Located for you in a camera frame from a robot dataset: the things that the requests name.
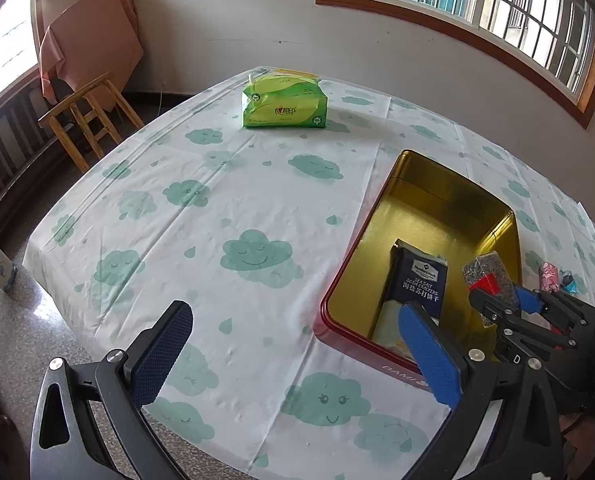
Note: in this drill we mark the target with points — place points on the dark wooden railing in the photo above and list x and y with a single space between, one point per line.
7 145

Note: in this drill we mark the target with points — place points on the wooden framed window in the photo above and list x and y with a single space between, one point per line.
527 0

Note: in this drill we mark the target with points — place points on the dark blue cracker packet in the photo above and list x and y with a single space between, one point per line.
420 275

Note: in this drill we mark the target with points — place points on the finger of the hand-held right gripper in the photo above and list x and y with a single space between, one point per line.
527 301
492 307

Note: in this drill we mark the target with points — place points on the bright side window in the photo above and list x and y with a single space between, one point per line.
2 45

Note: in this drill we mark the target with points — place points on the grey seaweed snack packet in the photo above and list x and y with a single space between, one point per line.
487 267

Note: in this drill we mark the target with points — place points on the pink candy packet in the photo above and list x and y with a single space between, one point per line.
548 275

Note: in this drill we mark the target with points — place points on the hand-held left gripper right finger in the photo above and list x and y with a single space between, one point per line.
430 355

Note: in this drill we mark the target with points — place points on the green tissue pack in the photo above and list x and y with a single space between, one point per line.
282 105

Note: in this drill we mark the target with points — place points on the red tin box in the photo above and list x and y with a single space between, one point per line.
427 210

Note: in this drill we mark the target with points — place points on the wooden stool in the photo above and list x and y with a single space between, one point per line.
72 105

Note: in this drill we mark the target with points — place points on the blue candy packet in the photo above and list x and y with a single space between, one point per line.
568 285

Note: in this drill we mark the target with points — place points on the cloud printed tablecloth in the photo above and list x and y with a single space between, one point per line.
227 185

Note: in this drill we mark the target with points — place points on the peach cloth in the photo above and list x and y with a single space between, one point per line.
92 35

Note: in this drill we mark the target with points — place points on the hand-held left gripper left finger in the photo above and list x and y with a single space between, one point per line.
162 355

